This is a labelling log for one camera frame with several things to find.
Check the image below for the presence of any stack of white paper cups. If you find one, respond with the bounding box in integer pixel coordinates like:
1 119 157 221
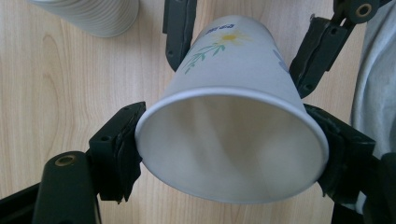
27 0 140 39

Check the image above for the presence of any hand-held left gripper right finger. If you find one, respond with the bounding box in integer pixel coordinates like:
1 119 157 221
303 104 378 205

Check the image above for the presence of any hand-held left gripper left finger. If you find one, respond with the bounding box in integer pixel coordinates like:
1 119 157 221
88 101 148 205

